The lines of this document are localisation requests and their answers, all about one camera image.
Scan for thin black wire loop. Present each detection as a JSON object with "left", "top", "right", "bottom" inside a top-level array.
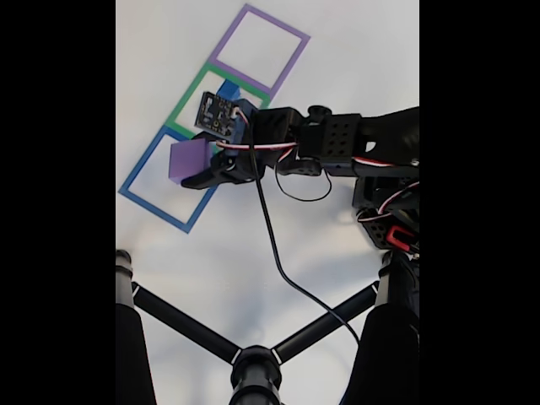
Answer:
[{"left": 274, "top": 162, "right": 333, "bottom": 203}]

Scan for purple square block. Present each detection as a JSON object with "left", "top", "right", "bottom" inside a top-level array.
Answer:
[{"left": 168, "top": 137, "right": 212, "bottom": 186}]

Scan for circuit board camera, blue mount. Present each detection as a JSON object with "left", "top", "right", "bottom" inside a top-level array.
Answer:
[{"left": 193, "top": 91, "right": 258, "bottom": 145}]

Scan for black tripod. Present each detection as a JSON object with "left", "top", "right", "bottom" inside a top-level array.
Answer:
[{"left": 116, "top": 248, "right": 420, "bottom": 405}]

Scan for red white base servo cable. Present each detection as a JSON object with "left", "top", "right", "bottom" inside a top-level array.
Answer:
[{"left": 357, "top": 181, "right": 420, "bottom": 224}]

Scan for red clamp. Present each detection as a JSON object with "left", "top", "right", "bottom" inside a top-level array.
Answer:
[{"left": 386, "top": 225, "right": 417, "bottom": 250}]

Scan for green square frame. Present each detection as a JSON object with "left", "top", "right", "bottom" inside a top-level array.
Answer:
[{"left": 164, "top": 62, "right": 273, "bottom": 143}]

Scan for red white gripper servo cable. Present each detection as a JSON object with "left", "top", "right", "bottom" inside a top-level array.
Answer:
[{"left": 215, "top": 107, "right": 420, "bottom": 170}]

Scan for purple square frame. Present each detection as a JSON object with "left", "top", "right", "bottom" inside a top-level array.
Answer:
[{"left": 208, "top": 3, "right": 312, "bottom": 97}]

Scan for blue square frame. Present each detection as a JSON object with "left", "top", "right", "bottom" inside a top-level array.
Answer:
[{"left": 117, "top": 125, "right": 232, "bottom": 235}]

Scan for small blue cube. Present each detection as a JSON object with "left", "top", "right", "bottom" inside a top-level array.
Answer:
[{"left": 215, "top": 79, "right": 243, "bottom": 102}]

